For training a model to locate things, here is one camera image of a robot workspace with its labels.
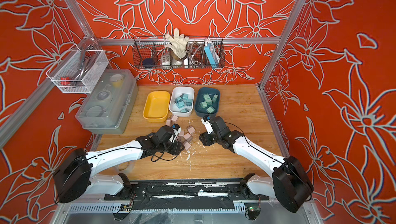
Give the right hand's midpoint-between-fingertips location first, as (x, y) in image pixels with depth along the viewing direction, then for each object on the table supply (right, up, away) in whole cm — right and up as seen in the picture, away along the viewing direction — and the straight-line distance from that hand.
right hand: (200, 136), depth 82 cm
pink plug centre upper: (-5, +1, +10) cm, 12 cm away
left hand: (-10, -5, 0) cm, 11 cm away
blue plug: (-10, +12, +20) cm, 26 cm away
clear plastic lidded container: (-50, +15, 0) cm, 52 cm away
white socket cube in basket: (-21, +43, +10) cm, 49 cm away
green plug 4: (+10, +21, +25) cm, 34 cm away
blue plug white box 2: (-8, +18, +24) cm, 32 cm away
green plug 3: (+5, +23, +28) cm, 36 cm away
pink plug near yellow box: (-17, +8, +16) cm, 25 cm away
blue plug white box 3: (-11, +22, +28) cm, 37 cm away
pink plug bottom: (-8, -6, +3) cm, 11 cm away
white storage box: (-18, +14, +23) cm, 33 cm away
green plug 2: (+7, +13, +21) cm, 26 cm away
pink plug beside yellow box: (-20, +6, +14) cm, 25 cm away
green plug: (+3, +17, +22) cm, 28 cm away
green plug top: (+7, +19, +25) cm, 32 cm away
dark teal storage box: (+1, +12, +18) cm, 22 cm away
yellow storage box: (-31, +14, +25) cm, 42 cm away
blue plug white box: (-14, +18, +21) cm, 31 cm away
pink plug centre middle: (-7, -2, +8) cm, 11 cm away
